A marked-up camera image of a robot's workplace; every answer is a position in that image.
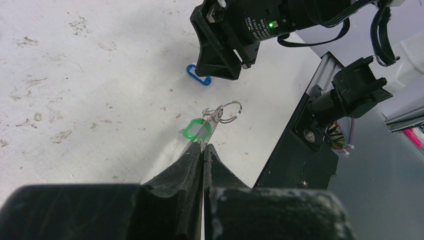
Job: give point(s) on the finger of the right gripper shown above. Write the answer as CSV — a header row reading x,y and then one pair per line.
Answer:
x,y
222,52

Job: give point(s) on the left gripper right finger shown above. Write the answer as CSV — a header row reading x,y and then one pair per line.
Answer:
x,y
234,211

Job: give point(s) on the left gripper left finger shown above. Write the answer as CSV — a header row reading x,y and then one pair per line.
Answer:
x,y
168,207

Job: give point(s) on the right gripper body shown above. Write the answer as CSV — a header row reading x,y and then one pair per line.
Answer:
x,y
237,27

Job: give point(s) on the blue tagged key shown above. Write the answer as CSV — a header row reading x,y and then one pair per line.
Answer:
x,y
204,80

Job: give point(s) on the large metal key ring plate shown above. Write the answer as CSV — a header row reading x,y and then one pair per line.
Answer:
x,y
214,117

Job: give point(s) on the green tagged key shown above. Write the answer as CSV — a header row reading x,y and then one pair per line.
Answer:
x,y
197,129

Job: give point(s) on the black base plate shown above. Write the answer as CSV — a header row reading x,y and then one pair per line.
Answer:
x,y
300,159

